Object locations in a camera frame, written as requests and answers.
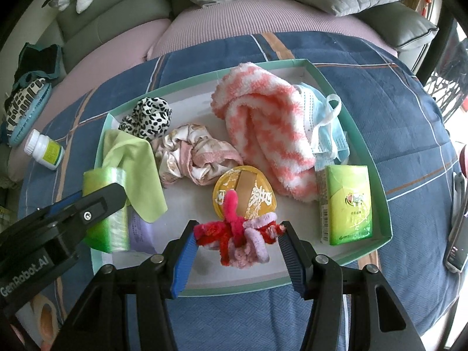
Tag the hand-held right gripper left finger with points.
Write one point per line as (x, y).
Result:
(182, 263)

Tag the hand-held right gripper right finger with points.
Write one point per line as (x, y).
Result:
(293, 259)

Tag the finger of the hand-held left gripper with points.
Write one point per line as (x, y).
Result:
(65, 201)
(95, 208)

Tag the green tissue pack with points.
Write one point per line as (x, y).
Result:
(109, 240)
(347, 204)

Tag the light green cloth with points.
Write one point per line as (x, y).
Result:
(135, 168)

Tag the red pink pipe-cleaner flower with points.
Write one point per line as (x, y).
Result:
(234, 234)

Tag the gold round lid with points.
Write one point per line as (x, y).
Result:
(256, 193)

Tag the leopard print scrunchie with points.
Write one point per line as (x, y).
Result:
(150, 117)

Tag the pink satin scrunchie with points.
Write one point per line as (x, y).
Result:
(190, 153)

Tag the blue face mask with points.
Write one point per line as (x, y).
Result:
(329, 131)

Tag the pink white fuzzy sock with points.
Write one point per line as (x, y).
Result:
(263, 128)

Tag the white tray with green rim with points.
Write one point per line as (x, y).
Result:
(197, 91)

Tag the white pill bottle green label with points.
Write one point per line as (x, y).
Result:
(45, 150)

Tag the patterned blue pouch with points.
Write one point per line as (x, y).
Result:
(25, 106)

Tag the black teal garment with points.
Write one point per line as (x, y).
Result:
(36, 60)

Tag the pink seat cushion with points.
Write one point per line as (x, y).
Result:
(237, 18)
(109, 55)

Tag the black smartphone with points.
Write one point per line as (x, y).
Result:
(459, 248)

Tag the grey green sofa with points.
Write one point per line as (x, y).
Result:
(109, 14)

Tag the pink round stool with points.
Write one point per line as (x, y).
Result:
(465, 161)

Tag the black metal railing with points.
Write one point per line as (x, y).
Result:
(438, 87)

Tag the red hanging decoration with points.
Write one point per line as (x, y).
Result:
(427, 3)

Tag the black window frame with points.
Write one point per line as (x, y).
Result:
(444, 25)

